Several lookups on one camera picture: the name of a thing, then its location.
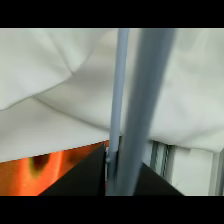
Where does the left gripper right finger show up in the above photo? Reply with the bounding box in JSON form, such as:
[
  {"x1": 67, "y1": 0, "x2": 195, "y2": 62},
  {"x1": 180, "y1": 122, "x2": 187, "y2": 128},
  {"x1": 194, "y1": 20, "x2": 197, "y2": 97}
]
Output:
[{"x1": 133, "y1": 162, "x2": 185, "y2": 197}]

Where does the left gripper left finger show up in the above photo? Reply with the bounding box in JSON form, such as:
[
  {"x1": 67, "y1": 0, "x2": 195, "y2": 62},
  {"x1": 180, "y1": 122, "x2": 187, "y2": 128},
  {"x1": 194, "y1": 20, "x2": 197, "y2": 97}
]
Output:
[{"x1": 39, "y1": 142, "x2": 107, "y2": 197}]

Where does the white garment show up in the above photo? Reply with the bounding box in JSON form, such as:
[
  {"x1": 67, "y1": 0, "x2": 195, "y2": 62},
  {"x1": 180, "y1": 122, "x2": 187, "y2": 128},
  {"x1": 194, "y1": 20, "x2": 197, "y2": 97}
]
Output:
[{"x1": 0, "y1": 28, "x2": 224, "y2": 164}]

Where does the silver frame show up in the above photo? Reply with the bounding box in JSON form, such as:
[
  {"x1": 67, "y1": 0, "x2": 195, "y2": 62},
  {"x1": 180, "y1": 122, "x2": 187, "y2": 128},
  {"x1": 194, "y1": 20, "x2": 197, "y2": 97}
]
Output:
[{"x1": 143, "y1": 139, "x2": 224, "y2": 197}]

